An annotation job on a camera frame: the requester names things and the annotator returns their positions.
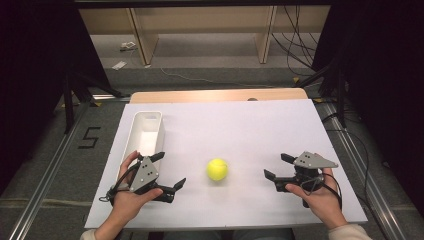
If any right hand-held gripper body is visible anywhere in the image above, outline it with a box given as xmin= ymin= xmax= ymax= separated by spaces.
xmin=275 ymin=151 xmax=339 ymax=194

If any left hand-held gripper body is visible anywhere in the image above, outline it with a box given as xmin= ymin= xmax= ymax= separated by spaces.
xmin=128 ymin=153 xmax=175 ymax=204

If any white plastic bin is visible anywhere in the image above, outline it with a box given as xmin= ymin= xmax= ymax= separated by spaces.
xmin=115 ymin=110 xmax=167 ymax=188

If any yellow tennis ball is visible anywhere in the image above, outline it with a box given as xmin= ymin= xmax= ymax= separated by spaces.
xmin=205 ymin=158 xmax=230 ymax=182

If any person's left hand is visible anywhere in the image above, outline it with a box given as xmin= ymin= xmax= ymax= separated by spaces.
xmin=108 ymin=150 xmax=164 ymax=225

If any person's right hand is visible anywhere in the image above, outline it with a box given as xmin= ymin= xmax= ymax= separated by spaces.
xmin=285 ymin=168 xmax=349 ymax=230

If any white foam board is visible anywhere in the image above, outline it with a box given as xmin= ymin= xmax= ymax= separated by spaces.
xmin=84 ymin=98 xmax=369 ymax=231

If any black tripod stand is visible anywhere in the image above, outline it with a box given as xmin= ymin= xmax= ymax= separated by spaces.
xmin=61 ymin=71 xmax=125 ymax=134
xmin=294 ymin=56 xmax=350 ymax=129

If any wooden table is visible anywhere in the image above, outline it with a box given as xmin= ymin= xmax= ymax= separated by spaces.
xmin=129 ymin=87 xmax=309 ymax=104

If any white power strip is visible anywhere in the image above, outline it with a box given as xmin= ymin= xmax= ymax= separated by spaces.
xmin=119 ymin=41 xmax=138 ymax=52

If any light wooden desk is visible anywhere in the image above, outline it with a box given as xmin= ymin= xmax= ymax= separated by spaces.
xmin=79 ymin=5 xmax=331 ymax=66

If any dark curtain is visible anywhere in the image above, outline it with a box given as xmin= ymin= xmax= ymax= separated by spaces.
xmin=311 ymin=0 xmax=424 ymax=219
xmin=0 ymin=0 xmax=112 ymax=196

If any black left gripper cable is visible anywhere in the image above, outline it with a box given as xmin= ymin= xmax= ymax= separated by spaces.
xmin=98 ymin=161 xmax=143 ymax=205

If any thin black floor cable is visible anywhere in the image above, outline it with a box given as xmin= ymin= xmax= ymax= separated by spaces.
xmin=321 ymin=112 xmax=393 ymax=240

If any aluminium floor rail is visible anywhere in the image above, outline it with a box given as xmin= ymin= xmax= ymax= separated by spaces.
xmin=8 ymin=94 xmax=132 ymax=240
xmin=319 ymin=100 xmax=408 ymax=240

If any white floor cable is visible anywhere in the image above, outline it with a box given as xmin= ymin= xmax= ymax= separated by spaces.
xmin=159 ymin=67 xmax=275 ymax=89

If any bundle of black cables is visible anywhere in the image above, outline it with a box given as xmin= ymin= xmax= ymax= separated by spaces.
xmin=271 ymin=5 xmax=321 ymax=78

